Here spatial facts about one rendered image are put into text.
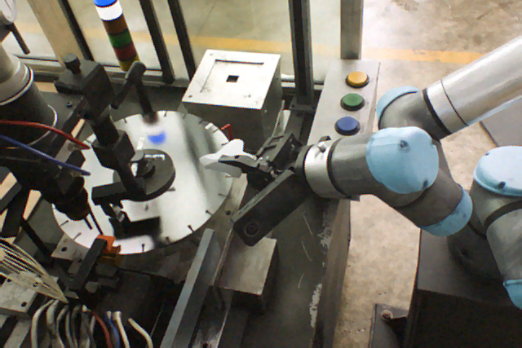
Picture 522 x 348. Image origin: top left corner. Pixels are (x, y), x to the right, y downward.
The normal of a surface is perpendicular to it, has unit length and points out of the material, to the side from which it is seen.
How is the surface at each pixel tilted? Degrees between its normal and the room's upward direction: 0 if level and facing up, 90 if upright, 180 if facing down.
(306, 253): 0
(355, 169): 64
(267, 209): 58
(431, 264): 0
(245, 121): 90
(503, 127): 0
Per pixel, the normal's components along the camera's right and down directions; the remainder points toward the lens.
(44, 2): -0.25, 0.74
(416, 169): 0.65, -0.12
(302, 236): -0.11, -0.66
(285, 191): 0.29, 0.21
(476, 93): -0.43, 0.18
